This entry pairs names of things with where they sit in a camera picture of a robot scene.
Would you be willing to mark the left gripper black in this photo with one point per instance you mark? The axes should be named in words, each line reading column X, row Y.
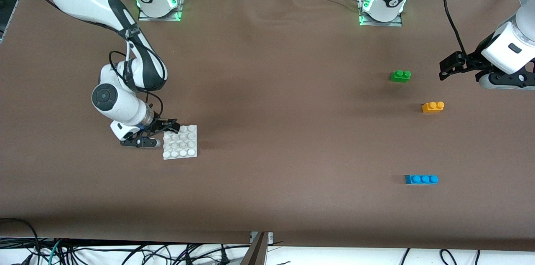
column 473, row 61

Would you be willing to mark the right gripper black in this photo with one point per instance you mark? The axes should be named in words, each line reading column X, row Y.
column 158, row 124

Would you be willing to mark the metal table edge bracket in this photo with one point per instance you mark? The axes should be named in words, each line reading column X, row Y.
column 261, row 238

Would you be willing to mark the green toy block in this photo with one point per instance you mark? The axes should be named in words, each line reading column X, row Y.
column 400, row 76

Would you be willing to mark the brown table cover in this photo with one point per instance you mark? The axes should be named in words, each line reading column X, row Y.
column 250, row 68

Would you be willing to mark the blue toy block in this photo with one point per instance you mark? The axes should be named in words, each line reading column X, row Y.
column 421, row 179

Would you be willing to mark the yellow toy block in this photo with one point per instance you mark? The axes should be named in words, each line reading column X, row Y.
column 432, row 107

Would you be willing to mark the white studded base plate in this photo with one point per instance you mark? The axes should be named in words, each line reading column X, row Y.
column 182, row 144

